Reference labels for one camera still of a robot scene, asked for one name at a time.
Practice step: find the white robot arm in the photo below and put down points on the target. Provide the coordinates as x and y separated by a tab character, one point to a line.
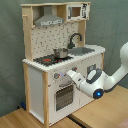
97	81

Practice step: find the wooden toy kitchen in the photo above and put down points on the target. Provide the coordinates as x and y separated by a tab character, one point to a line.
40	84

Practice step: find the silver toy pot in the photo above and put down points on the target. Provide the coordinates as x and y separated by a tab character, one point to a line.
61	53

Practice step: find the black toy stovetop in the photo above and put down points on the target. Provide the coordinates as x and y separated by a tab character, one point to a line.
51	60

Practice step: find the black toy faucet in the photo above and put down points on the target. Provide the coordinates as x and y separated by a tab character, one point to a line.
71	43

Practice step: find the grey toy sink basin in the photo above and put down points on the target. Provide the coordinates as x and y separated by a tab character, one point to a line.
80	51

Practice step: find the toy oven door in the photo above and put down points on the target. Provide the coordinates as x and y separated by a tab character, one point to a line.
64	97

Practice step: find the grey range hood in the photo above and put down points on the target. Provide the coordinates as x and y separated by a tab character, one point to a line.
48	18

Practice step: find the white toy microwave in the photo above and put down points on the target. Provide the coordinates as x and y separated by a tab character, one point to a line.
78	11

